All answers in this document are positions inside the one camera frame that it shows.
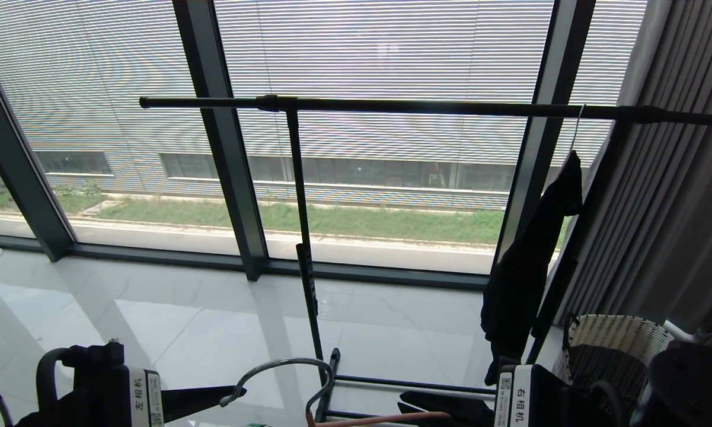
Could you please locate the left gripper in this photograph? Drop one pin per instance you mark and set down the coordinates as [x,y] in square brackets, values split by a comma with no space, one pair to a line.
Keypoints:
[47,418]

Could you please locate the pink clothes hanger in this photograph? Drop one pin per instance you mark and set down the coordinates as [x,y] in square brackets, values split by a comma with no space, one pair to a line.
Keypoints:
[577,127]
[284,362]

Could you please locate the black garment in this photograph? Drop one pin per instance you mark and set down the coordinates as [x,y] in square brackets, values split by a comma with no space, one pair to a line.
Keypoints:
[527,279]

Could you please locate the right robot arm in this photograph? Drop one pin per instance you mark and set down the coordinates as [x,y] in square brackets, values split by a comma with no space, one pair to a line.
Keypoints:
[687,385]

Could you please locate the black clothes rack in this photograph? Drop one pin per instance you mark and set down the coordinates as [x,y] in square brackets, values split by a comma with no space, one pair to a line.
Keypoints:
[421,108]

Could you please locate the white laundry basket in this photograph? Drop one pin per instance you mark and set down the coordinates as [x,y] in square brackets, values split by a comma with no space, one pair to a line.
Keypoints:
[616,332]

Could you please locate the window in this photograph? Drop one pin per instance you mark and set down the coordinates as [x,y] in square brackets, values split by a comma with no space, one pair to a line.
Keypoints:
[361,59]

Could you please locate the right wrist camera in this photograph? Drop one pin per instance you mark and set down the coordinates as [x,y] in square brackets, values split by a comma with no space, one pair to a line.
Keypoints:
[519,397]

